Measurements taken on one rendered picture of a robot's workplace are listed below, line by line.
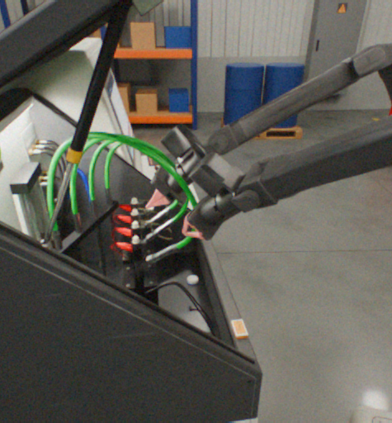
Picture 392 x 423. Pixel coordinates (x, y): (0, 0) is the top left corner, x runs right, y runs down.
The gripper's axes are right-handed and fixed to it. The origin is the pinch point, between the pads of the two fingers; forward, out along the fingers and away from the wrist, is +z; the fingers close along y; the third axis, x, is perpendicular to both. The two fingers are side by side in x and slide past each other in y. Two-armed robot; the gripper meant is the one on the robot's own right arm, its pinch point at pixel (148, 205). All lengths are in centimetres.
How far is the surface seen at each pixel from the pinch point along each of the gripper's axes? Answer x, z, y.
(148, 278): 2.1, 16.5, -15.5
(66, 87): -27.4, 4.9, 38.3
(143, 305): 33.4, -2.5, -6.5
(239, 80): -471, 6, -43
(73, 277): 37.6, -1.7, 6.8
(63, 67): -28, 1, 42
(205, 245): -20.7, 8.0, -27.9
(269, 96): -485, -11, -92
